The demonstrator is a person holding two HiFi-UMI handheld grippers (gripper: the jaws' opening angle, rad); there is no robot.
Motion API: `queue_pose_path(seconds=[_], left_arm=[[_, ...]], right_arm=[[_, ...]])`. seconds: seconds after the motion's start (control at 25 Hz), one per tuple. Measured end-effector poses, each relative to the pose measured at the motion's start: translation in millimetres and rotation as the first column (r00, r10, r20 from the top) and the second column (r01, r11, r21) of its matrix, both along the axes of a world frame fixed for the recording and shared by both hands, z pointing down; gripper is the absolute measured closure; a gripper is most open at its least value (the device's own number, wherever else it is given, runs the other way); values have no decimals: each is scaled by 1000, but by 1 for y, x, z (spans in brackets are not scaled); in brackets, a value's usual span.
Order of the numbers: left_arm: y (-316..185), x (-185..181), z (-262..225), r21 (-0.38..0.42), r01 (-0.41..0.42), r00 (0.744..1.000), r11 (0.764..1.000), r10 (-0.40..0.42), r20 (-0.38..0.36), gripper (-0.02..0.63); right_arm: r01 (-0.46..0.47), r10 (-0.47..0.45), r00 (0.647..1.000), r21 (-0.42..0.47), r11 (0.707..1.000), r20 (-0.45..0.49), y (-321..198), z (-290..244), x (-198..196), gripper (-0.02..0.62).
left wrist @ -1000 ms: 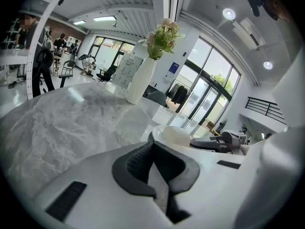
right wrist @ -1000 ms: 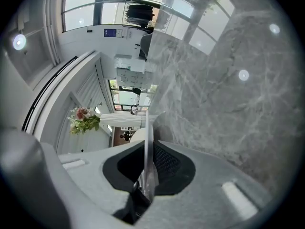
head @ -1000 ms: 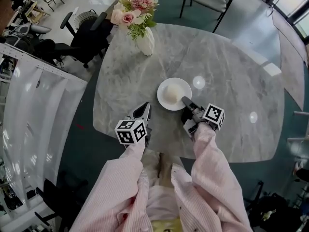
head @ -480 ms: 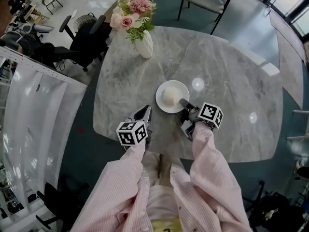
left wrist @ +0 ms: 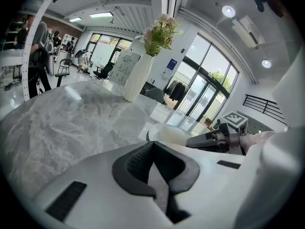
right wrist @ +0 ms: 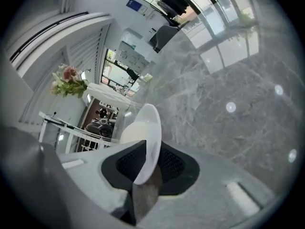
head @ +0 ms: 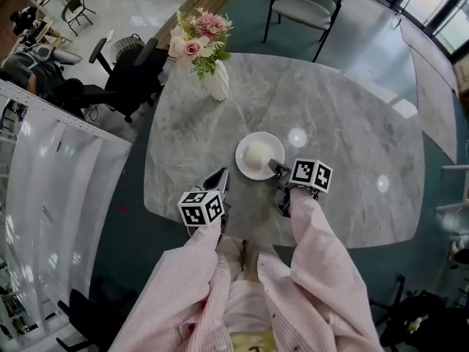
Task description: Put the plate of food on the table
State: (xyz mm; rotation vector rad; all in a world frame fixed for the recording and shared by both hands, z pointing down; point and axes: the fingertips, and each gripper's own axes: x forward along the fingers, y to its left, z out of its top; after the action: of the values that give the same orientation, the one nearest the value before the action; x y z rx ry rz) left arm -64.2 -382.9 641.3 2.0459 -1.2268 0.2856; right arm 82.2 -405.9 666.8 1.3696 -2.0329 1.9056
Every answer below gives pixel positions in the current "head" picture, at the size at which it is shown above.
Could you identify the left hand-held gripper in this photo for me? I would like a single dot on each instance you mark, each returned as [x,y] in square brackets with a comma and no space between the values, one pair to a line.
[199,207]

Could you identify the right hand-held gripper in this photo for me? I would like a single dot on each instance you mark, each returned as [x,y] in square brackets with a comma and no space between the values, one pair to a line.
[311,174]

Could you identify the white round plate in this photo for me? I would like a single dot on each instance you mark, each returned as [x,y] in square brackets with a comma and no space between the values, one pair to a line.
[256,174]

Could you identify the person's right forearm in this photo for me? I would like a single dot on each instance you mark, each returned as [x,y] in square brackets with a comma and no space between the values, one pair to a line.
[322,262]

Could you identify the person's left forearm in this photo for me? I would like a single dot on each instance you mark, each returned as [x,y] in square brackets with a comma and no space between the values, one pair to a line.
[183,288]

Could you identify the grey marble table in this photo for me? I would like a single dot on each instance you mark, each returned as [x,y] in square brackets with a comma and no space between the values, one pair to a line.
[329,123]

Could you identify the white ribbed vase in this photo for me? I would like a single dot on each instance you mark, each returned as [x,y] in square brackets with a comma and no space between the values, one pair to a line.
[218,84]

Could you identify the person's body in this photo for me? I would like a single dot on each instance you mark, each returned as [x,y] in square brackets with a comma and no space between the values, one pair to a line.
[245,306]

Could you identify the black office chair with armrests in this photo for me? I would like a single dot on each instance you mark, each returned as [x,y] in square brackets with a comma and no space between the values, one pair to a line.
[132,79]

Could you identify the pink flower bouquet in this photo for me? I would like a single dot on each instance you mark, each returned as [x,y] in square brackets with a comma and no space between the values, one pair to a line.
[201,39]

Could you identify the white metal shelving rack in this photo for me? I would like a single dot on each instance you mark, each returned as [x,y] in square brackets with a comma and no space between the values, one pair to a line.
[62,196]

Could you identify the grey armchair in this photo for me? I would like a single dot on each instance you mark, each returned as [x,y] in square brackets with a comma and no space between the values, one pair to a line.
[304,9]

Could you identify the white ribbed basket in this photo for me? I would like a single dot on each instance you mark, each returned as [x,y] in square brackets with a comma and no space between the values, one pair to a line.
[124,46]

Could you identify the light brown rug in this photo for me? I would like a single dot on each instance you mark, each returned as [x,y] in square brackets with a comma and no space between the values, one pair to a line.
[436,108]

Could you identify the black swivel office chair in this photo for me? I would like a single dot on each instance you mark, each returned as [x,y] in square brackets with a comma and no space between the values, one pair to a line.
[95,321]

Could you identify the dark brown door mat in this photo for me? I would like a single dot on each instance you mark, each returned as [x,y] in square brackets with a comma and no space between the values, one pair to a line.
[428,50]

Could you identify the cardboard boxes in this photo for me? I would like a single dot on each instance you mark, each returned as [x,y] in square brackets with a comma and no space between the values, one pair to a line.
[462,81]

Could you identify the small white flower sprig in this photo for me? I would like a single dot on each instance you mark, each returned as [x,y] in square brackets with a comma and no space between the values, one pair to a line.
[416,324]

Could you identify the black framed glass doors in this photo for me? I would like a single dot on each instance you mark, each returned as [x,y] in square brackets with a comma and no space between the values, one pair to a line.
[432,9]

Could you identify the black woven chair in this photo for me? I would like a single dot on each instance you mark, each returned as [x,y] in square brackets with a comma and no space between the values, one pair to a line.
[75,11]

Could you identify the black office chair with sprig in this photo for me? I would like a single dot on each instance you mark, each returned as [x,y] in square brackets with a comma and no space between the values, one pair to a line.
[428,339]

